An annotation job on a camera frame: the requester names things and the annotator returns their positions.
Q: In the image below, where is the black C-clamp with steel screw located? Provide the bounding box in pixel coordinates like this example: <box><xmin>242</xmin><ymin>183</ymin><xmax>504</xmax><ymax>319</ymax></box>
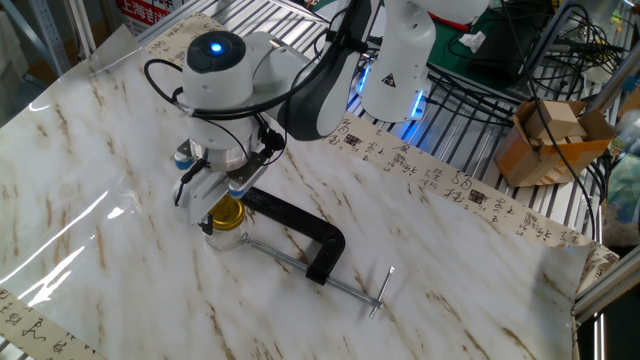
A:
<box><xmin>239</xmin><ymin>185</ymin><xmax>396</xmax><ymax>320</ymax></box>

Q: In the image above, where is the gold metal jar lid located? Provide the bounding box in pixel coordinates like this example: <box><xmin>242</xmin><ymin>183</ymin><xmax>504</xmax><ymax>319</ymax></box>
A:
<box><xmin>208</xmin><ymin>193</ymin><xmax>247</xmax><ymax>231</ymax></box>

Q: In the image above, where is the small clear glass jar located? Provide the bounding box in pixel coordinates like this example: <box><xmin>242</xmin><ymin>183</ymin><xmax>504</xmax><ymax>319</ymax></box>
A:
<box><xmin>203</xmin><ymin>224</ymin><xmax>249</xmax><ymax>252</ymax></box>

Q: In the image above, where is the open cardboard box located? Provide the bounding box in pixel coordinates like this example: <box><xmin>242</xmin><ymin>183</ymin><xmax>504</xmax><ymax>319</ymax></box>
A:
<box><xmin>494</xmin><ymin>99</ymin><xmax>617</xmax><ymax>189</ymax></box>

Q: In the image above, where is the black device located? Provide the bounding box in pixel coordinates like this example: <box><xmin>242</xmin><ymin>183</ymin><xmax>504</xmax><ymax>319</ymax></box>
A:
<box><xmin>467</xmin><ymin>17</ymin><xmax>541</xmax><ymax>90</ymax></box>

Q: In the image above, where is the teal plastic bag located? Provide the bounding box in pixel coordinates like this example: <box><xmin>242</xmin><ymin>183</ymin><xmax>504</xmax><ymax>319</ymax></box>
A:
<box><xmin>602</xmin><ymin>112</ymin><xmax>640</xmax><ymax>247</ymax></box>

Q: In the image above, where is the marble pattern plastic sheet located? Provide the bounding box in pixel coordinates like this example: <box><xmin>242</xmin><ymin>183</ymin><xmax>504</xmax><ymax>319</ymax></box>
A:
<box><xmin>0</xmin><ymin>24</ymin><xmax>591</xmax><ymax>360</ymax></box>

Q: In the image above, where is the red and white printed carton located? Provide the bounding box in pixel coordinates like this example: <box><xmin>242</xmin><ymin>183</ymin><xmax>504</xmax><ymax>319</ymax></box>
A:
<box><xmin>115</xmin><ymin>0</ymin><xmax>174</xmax><ymax>37</ymax></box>

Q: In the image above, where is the crumpled white paper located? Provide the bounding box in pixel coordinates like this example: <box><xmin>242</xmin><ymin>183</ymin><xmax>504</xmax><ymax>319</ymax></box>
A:
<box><xmin>458</xmin><ymin>30</ymin><xmax>488</xmax><ymax>54</ymax></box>

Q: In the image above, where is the green mat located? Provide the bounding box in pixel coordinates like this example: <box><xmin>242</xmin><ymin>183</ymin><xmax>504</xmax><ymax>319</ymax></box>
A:
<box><xmin>427</xmin><ymin>9</ymin><xmax>551</xmax><ymax>94</ymax></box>

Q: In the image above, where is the grey perforated shelf upright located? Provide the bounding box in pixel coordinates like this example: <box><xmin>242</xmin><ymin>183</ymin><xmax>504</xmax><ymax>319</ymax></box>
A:
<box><xmin>0</xmin><ymin>0</ymin><xmax>72</xmax><ymax>77</ymax></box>

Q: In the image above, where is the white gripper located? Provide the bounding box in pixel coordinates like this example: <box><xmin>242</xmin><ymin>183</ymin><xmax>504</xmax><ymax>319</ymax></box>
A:
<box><xmin>173</xmin><ymin>167</ymin><xmax>229</xmax><ymax>237</ymax></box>

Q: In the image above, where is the aluminium frame rail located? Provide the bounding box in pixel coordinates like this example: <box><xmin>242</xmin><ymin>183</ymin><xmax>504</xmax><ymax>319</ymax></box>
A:
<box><xmin>582</xmin><ymin>52</ymin><xmax>640</xmax><ymax>117</ymax></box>
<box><xmin>572</xmin><ymin>244</ymin><xmax>640</xmax><ymax>324</ymax></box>

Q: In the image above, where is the wooden block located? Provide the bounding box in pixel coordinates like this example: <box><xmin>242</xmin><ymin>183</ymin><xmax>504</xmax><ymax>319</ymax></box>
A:
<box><xmin>524</xmin><ymin>101</ymin><xmax>589</xmax><ymax>144</ymax></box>

